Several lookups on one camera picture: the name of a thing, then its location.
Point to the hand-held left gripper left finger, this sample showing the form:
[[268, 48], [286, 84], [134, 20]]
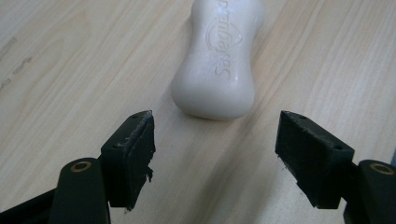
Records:
[[127, 161]]

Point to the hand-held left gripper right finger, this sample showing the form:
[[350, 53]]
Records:
[[314, 161]]

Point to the white soap bar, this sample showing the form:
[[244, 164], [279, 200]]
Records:
[[218, 59]]

